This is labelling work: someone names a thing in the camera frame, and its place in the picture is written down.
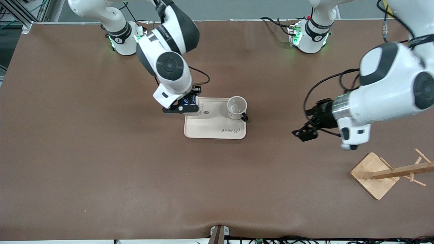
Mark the blue and white milk carton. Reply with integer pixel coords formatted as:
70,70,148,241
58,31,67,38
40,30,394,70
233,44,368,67
182,95,199,118

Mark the white cup with black handle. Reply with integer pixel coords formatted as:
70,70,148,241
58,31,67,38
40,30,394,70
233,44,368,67
226,96,249,122

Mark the beige rectangular plastic tray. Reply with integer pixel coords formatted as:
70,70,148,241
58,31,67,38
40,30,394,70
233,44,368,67
184,97,246,140

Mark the wooden cup stand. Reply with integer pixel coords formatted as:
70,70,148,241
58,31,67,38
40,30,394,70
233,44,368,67
350,148,434,200

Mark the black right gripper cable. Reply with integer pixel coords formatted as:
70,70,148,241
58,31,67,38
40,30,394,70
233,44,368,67
154,65,211,87

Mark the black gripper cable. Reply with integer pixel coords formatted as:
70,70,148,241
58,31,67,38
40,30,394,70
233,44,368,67
154,65,211,87
303,0,421,138

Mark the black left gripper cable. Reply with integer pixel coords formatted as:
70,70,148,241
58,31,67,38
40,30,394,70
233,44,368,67
303,0,421,138

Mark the black left arm base cable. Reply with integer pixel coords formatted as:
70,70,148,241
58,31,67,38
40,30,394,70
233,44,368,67
260,17,296,36

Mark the metal table edge bracket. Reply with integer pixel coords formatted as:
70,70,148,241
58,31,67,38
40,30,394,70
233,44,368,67
210,225,230,244

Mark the aluminium frame profile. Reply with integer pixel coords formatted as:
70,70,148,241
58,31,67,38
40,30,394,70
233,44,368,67
0,0,51,34

